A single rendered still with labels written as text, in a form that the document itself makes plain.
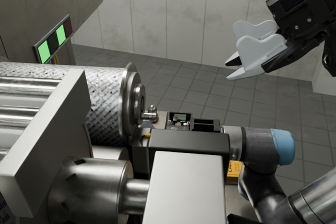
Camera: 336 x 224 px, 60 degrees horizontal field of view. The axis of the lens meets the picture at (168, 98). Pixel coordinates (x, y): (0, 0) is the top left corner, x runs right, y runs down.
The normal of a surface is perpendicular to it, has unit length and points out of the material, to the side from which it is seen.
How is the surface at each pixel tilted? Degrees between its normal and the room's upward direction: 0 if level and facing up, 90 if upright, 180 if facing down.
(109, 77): 9
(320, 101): 0
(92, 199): 42
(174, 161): 0
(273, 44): 86
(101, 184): 19
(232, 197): 0
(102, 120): 83
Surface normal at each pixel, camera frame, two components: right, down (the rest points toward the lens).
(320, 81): -0.32, 0.55
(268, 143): -0.07, -0.26
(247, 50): -0.02, 0.53
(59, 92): 0.00, -0.81
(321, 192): -0.68, -0.47
